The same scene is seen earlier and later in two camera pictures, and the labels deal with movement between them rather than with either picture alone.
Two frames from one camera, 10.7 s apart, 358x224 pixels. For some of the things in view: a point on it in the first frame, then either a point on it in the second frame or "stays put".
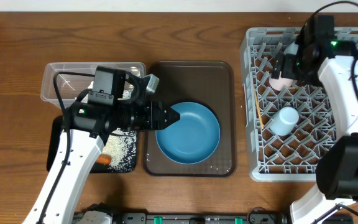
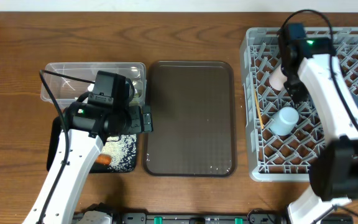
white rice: x=121 y=146 stays put
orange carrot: x=104 y=159 stays put
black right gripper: x=287 y=71 -> x=295 y=91
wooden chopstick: x=258 y=111 stays put
